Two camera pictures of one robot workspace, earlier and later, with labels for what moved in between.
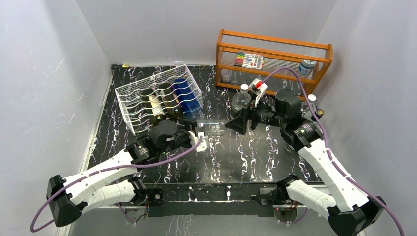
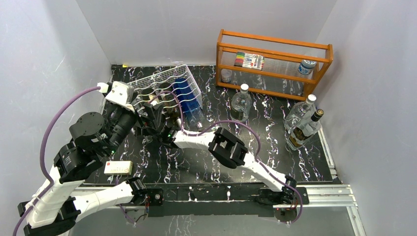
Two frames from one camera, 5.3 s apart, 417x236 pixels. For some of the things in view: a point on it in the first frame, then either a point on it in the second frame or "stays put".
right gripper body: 261,115 -> 160,138
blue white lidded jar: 307,67 stays put
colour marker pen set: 249,60 stays put
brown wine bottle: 167,93 stays put
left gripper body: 182,138 -> 123,122
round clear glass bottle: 242,99 stays put
